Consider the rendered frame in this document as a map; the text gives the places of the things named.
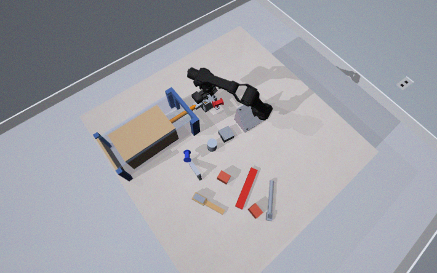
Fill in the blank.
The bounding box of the grey handle with blue knob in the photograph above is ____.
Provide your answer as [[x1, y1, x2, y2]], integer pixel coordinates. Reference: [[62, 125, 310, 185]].
[[183, 150, 202, 181]]

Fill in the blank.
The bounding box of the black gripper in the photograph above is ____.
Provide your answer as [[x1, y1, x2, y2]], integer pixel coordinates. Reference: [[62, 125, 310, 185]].
[[191, 85, 218, 104]]

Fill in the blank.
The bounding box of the red flat bar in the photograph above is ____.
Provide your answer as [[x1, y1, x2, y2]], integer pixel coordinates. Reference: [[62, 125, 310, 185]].
[[235, 167, 258, 210]]

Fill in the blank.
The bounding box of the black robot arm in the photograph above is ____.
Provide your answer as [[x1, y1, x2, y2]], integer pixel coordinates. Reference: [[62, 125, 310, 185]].
[[187, 67, 273, 120]]

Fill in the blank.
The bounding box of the reddish-brown block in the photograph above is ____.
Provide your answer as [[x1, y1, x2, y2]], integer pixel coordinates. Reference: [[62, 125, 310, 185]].
[[248, 204, 263, 218], [217, 170, 231, 184]]

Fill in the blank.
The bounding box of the grey cylinder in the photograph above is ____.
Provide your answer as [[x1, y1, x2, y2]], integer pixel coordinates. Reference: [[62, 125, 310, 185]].
[[207, 138, 217, 152]]

